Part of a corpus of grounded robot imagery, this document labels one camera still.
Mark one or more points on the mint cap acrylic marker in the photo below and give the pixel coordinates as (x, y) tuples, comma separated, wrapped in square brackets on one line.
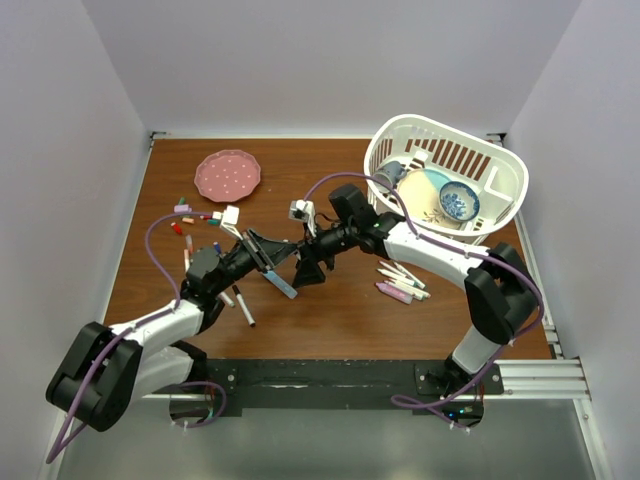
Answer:
[(227, 299)]

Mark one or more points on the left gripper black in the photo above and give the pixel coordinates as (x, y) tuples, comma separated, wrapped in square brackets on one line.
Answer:
[(264, 253)]

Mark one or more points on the light blue highlighter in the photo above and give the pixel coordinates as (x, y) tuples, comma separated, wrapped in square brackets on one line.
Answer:
[(282, 285)]

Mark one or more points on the aluminium frame rail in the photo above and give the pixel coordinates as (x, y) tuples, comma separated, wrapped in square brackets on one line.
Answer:
[(175, 369)]

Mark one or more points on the pale yellow blue plate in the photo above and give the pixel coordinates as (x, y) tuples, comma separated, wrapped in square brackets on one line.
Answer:
[(419, 190)]

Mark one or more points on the peach cap acrylic marker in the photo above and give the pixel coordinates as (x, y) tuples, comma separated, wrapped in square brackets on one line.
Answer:
[(410, 281)]

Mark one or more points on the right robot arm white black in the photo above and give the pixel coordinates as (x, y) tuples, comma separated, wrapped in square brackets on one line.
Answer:
[(500, 293)]

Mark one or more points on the white plastic basket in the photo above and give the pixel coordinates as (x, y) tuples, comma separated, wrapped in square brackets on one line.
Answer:
[(498, 176)]

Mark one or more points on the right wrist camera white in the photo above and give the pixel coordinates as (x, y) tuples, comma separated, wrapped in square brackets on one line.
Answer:
[(304, 211)]

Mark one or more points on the purple pink highlighter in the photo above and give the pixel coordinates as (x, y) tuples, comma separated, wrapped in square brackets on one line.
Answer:
[(393, 292)]

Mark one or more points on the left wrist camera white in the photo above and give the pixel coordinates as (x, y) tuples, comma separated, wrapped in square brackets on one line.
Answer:
[(227, 220)]

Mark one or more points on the grey blue mug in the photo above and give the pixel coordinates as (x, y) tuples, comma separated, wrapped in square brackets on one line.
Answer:
[(390, 174)]

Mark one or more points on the purple highlighter cap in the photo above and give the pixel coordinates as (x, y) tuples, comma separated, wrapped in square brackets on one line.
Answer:
[(182, 208)]

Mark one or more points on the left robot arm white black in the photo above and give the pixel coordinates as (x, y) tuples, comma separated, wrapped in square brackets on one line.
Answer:
[(96, 379)]

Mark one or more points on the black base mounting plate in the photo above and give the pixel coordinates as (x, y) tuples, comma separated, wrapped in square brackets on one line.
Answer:
[(351, 385)]

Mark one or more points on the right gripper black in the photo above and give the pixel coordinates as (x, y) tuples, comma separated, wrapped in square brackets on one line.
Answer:
[(312, 252)]

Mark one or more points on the blue patterned bowl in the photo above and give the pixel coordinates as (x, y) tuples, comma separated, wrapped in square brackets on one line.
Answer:
[(458, 201)]

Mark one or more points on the grey marker near right gripper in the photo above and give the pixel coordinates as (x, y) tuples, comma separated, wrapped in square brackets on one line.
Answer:
[(416, 293)]

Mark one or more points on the black cap marker lower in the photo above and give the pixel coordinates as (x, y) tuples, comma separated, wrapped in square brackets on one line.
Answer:
[(243, 305)]

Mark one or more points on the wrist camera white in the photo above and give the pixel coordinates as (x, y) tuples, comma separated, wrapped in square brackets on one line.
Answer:
[(304, 211), (227, 220)]

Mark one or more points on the pink polka dot plate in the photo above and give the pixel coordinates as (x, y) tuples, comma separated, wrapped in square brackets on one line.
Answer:
[(227, 176)]

